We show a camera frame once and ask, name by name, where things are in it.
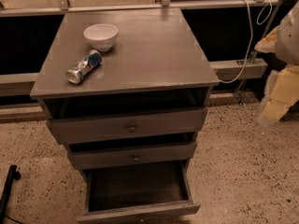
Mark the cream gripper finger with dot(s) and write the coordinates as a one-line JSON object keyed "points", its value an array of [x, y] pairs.
{"points": [[280, 94]]}

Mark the grey bottom drawer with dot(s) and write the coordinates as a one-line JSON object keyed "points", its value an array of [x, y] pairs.
{"points": [[138, 194]]}

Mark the grey drawer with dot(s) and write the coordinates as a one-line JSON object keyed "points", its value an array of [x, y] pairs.
{"points": [[102, 128], [132, 155], [138, 194]]}

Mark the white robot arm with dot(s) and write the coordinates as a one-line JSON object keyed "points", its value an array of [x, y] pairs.
{"points": [[286, 37]]}

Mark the grey top drawer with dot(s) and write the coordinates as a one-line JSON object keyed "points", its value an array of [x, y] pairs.
{"points": [[102, 128]]}

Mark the grey middle drawer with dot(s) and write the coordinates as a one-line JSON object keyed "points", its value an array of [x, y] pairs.
{"points": [[132, 155]]}

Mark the thin metal pole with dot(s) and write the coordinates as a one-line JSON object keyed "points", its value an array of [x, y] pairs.
{"points": [[262, 46]]}

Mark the white ceramic bowl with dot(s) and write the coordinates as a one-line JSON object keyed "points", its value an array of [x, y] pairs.
{"points": [[101, 36]]}

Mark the crushed silver blue can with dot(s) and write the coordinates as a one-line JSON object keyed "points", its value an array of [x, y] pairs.
{"points": [[81, 69]]}

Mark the black stand leg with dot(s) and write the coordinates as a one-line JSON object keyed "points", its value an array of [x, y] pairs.
{"points": [[12, 174]]}

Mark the metal rail frame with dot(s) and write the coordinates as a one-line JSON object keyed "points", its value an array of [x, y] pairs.
{"points": [[23, 48]]}

